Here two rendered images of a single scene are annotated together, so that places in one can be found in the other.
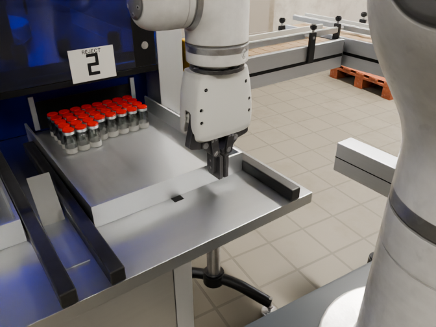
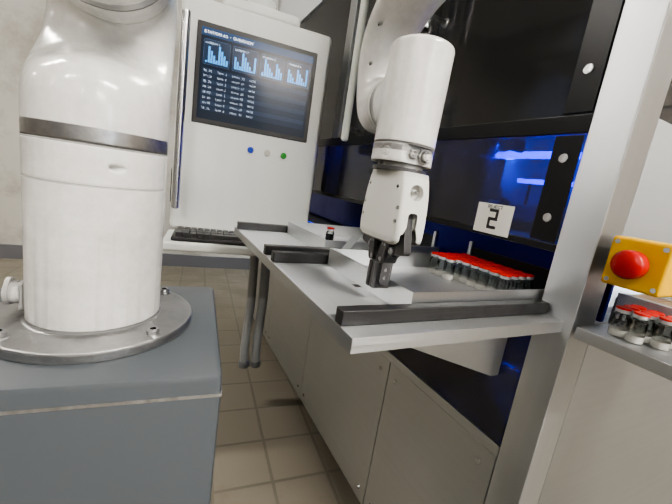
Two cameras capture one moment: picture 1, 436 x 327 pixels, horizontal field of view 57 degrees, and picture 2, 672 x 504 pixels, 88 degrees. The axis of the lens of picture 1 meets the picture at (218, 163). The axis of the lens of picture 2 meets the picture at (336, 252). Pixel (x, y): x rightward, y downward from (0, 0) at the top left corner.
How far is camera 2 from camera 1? 0.76 m
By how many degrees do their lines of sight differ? 91
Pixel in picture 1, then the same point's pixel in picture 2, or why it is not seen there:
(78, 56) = (485, 208)
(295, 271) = not seen: outside the picture
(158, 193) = (353, 271)
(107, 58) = (505, 218)
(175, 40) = (591, 224)
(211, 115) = (368, 207)
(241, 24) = (386, 120)
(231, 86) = (383, 185)
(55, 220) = not seen: hidden behind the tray
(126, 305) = (426, 482)
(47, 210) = not seen: hidden behind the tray
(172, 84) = (567, 278)
